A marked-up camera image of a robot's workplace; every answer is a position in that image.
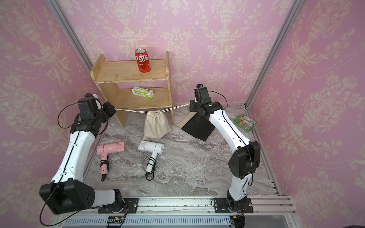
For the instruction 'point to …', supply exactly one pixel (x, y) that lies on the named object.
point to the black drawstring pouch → (199, 126)
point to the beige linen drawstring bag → (156, 125)
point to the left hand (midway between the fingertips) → (114, 105)
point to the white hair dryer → (156, 148)
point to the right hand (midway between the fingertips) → (195, 102)
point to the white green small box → (148, 93)
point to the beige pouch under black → (186, 119)
